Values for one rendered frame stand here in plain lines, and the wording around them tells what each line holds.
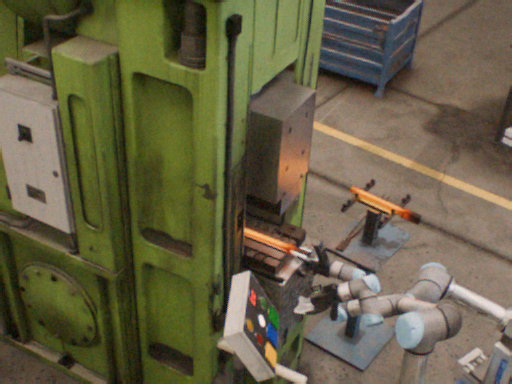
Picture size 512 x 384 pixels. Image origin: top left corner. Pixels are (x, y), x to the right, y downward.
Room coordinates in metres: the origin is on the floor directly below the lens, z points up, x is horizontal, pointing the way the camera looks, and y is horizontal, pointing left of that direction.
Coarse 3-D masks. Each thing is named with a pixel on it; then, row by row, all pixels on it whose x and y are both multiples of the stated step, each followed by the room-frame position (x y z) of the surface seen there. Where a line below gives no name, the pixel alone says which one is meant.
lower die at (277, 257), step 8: (248, 224) 2.74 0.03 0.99; (256, 232) 2.67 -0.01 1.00; (264, 232) 2.68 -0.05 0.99; (248, 240) 2.62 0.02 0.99; (256, 240) 2.61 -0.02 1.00; (280, 240) 2.63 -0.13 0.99; (288, 240) 2.64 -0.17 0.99; (256, 248) 2.57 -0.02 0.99; (264, 248) 2.57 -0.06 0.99; (272, 248) 2.57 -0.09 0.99; (280, 248) 2.56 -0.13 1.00; (248, 256) 2.52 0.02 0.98; (256, 256) 2.52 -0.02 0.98; (272, 256) 2.52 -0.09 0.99; (280, 256) 2.52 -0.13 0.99; (288, 256) 2.57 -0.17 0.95; (256, 264) 2.50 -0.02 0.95; (264, 264) 2.48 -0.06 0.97; (272, 264) 2.47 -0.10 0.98; (280, 264) 2.50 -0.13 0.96; (272, 272) 2.46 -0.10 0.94
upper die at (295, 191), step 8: (296, 184) 2.58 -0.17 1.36; (288, 192) 2.51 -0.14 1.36; (296, 192) 2.59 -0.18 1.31; (248, 200) 2.53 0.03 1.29; (256, 200) 2.51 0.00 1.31; (264, 200) 2.49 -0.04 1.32; (280, 200) 2.46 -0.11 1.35; (288, 200) 2.52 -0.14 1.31; (264, 208) 2.49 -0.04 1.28; (272, 208) 2.47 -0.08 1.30; (280, 208) 2.46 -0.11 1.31
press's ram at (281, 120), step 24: (264, 96) 2.59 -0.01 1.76; (288, 96) 2.61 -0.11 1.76; (312, 96) 2.64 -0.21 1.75; (264, 120) 2.45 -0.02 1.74; (288, 120) 2.46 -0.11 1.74; (312, 120) 2.67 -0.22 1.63; (264, 144) 2.44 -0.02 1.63; (288, 144) 2.47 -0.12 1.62; (264, 168) 2.44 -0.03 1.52; (288, 168) 2.49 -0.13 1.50; (264, 192) 2.44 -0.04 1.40
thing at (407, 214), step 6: (354, 186) 3.07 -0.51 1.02; (354, 192) 3.04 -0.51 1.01; (360, 192) 3.03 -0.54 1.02; (366, 198) 3.00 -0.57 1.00; (372, 198) 2.98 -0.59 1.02; (378, 198) 2.98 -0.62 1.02; (378, 204) 2.95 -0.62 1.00; (384, 204) 2.94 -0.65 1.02; (390, 204) 2.94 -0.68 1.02; (396, 210) 2.90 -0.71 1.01; (402, 210) 2.89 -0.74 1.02; (408, 210) 2.88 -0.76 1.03; (402, 216) 2.86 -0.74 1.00; (408, 216) 2.86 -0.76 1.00; (414, 216) 2.85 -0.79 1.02; (420, 216) 2.84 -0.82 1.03; (414, 222) 2.84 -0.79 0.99
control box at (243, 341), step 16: (240, 288) 2.08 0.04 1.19; (256, 288) 2.13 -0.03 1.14; (240, 304) 1.99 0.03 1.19; (256, 304) 2.05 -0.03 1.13; (240, 320) 1.90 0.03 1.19; (256, 320) 1.98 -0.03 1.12; (224, 336) 1.84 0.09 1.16; (240, 336) 1.84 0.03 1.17; (256, 336) 1.90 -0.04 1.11; (240, 352) 1.84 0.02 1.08; (256, 352) 1.84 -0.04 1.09; (256, 368) 1.84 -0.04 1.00; (272, 368) 1.85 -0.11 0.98
